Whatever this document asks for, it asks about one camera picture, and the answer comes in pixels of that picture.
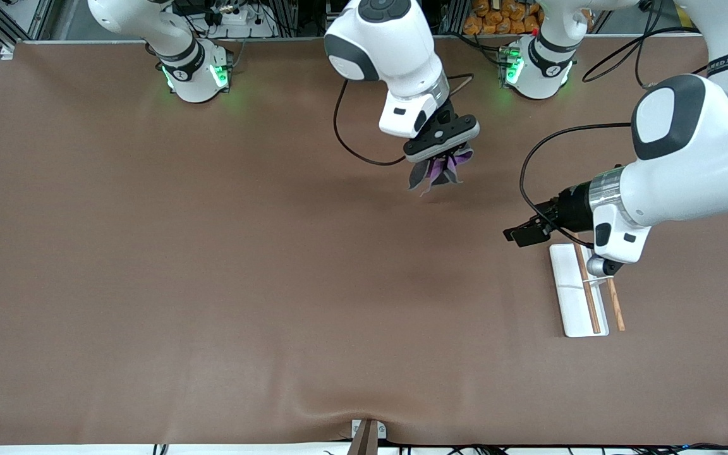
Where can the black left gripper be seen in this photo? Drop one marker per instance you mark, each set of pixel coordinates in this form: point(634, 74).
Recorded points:
point(571, 209)

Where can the white metal bracket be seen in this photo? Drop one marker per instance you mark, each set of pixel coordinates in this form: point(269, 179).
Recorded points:
point(382, 431)

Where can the orange snack packets pile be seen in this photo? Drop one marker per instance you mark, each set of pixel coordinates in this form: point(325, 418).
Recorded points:
point(497, 16)

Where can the white power strip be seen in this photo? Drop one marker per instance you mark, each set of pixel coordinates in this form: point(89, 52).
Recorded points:
point(234, 17)

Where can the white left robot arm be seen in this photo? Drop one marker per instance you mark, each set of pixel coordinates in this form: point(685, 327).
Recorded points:
point(686, 164)

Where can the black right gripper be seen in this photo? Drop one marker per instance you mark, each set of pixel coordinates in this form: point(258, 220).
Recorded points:
point(446, 116)

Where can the purple and grey towel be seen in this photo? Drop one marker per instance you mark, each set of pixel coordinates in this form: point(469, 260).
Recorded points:
point(419, 177)

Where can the white rack with wooden rods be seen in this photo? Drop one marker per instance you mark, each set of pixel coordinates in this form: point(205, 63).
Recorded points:
point(569, 297)

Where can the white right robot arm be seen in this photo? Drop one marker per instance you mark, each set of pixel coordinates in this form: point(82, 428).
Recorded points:
point(395, 44)

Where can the brown camera post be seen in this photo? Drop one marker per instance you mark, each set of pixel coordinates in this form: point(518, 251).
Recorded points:
point(364, 442)

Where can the aluminium frame profile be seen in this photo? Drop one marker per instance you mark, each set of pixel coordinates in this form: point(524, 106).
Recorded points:
point(45, 16)

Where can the brown table mat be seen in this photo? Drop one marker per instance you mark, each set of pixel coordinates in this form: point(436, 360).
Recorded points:
point(212, 284)

